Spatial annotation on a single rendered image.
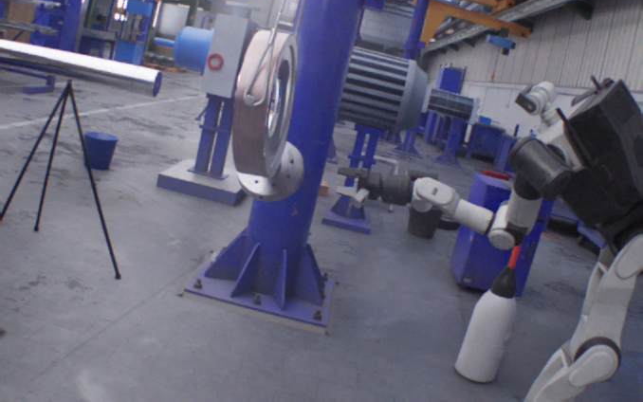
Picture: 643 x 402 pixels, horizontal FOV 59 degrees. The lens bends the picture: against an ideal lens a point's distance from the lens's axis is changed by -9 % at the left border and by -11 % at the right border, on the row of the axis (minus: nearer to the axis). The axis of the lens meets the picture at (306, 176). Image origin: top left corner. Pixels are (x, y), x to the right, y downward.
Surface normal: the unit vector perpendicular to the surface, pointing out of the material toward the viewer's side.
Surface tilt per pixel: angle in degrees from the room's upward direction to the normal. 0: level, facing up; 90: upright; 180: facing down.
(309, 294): 90
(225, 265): 90
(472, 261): 90
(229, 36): 90
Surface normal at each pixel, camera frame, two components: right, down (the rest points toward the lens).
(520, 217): -0.45, 0.70
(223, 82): -0.09, 0.16
